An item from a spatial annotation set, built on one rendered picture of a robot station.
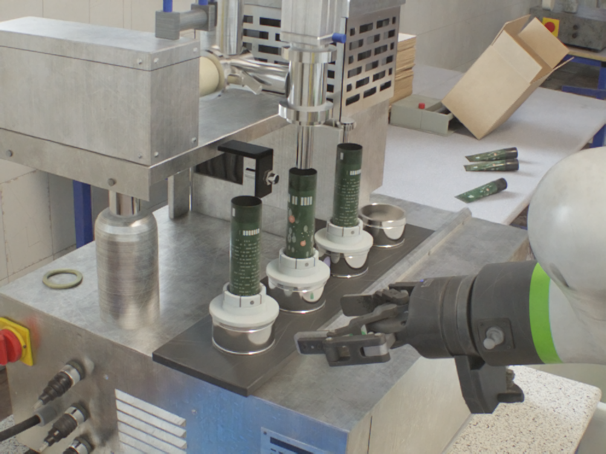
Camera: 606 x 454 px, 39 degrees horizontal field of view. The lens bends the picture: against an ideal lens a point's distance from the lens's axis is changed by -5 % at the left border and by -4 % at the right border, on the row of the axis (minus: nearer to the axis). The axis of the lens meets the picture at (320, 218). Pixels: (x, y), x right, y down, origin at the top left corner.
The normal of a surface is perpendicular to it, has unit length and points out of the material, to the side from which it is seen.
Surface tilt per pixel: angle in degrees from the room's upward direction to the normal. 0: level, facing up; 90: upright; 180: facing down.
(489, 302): 59
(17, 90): 90
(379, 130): 90
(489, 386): 70
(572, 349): 113
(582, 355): 123
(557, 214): 75
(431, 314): 65
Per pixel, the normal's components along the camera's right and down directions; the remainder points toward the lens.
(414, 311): -0.55, -0.23
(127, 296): 0.22, 0.38
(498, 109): -0.49, 0.31
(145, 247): 0.72, 0.29
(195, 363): 0.05, -0.92
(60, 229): 0.87, 0.23
